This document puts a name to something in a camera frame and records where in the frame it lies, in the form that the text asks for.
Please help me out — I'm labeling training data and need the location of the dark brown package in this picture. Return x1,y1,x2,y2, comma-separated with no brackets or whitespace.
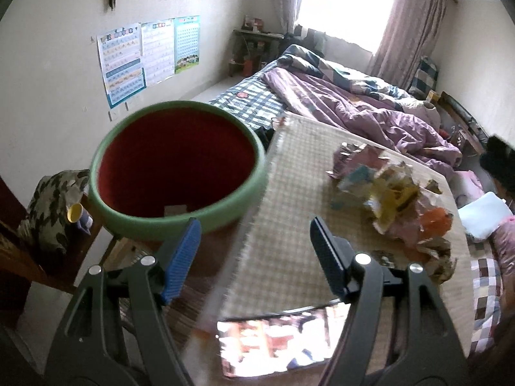
416,237,457,285

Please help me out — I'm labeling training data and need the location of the beige woven checked mat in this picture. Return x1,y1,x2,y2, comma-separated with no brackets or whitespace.
183,113,473,385

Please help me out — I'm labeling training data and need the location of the red bin with green rim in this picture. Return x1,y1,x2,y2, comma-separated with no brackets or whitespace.
89,100,267,241

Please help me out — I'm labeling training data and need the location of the yellow crumpled wrapper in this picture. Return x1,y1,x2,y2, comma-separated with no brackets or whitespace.
364,162,421,234

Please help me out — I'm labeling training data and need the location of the purple crumpled wrapper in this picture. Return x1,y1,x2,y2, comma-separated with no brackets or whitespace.
326,142,389,179

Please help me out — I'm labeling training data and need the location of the orange crumpled wrapper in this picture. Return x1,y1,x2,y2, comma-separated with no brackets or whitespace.
419,207,453,240

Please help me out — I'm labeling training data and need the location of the smartphone with lit screen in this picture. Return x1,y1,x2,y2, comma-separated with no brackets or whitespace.
216,301,350,378

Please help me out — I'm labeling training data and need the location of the yellow cup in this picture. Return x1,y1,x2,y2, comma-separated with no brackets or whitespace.
67,203,85,223

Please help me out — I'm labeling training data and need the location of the purple quilt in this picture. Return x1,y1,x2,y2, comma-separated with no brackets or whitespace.
262,67,462,178

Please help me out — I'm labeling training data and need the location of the camouflage cushion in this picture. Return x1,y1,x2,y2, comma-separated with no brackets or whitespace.
17,169,89,253

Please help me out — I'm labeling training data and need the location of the white pillow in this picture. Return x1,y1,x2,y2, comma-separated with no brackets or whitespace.
458,192,513,242

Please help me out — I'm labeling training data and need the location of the red checked blanket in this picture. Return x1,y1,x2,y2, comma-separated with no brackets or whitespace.
469,240,503,355

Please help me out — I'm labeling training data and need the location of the blue plaid bed sheet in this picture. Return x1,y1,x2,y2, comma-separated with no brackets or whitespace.
209,78,286,130

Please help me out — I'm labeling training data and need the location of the wooden chair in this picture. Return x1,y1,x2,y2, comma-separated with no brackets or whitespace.
1,182,103,294

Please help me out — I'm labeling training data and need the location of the dark wooden headboard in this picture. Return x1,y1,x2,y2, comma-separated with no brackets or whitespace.
437,92,488,154

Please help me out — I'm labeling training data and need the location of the plaid pillow by curtain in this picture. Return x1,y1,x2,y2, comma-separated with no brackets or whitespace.
407,56,438,99

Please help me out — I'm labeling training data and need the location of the patterned blue-white quilt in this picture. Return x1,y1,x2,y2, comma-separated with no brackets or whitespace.
277,44,425,111

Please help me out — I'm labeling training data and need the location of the blue chart poster left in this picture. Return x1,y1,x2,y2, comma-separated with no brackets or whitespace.
97,23,147,109

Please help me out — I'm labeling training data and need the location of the dark wooden side table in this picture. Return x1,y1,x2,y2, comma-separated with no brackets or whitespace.
228,29,284,78

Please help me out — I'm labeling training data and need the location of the white chart poster middle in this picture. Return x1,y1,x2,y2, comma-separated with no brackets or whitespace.
141,18,175,87

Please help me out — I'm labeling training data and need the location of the blue cartoon poster right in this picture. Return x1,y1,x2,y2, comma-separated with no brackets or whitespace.
174,16,200,73

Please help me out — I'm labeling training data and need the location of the pink window curtain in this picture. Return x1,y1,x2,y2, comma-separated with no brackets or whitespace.
368,0,452,90

